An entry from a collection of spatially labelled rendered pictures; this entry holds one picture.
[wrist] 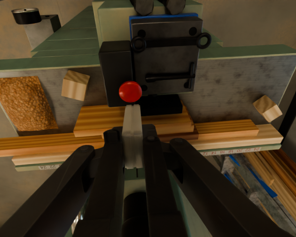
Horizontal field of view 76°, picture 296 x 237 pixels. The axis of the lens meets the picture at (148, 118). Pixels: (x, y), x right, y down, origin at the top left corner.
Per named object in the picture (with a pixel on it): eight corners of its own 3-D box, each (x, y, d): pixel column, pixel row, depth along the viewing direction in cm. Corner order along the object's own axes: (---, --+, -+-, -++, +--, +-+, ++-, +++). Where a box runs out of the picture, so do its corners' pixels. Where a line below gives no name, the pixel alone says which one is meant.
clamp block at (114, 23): (189, -3, 32) (207, 3, 25) (183, 72, 40) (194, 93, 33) (101, 0, 31) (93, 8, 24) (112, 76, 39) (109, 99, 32)
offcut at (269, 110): (252, 103, 43) (261, 113, 40) (265, 94, 42) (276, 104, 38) (258, 112, 45) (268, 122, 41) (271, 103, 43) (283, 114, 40)
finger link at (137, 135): (131, 134, 13) (142, 133, 13) (132, 104, 20) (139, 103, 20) (135, 169, 15) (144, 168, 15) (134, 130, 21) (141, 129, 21)
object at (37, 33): (58, 13, 60) (49, 17, 54) (68, 52, 67) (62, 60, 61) (30, 14, 60) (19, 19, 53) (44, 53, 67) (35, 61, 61)
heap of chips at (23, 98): (37, 75, 35) (31, 82, 33) (58, 128, 42) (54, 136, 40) (-11, 78, 34) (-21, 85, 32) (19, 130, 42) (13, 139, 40)
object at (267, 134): (270, 123, 47) (284, 137, 43) (268, 129, 48) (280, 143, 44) (21, 143, 44) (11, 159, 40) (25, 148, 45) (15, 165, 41)
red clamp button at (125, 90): (141, 78, 24) (141, 82, 24) (142, 98, 26) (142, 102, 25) (117, 80, 24) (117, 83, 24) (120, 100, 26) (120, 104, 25)
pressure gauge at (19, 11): (44, 6, 53) (32, 10, 46) (49, 21, 55) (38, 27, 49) (20, 7, 52) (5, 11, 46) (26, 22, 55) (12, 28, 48)
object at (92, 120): (181, 99, 41) (191, 122, 34) (181, 105, 41) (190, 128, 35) (81, 106, 39) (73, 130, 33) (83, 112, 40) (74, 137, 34)
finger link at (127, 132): (135, 169, 15) (125, 169, 15) (134, 130, 21) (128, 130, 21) (131, 134, 13) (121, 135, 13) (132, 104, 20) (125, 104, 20)
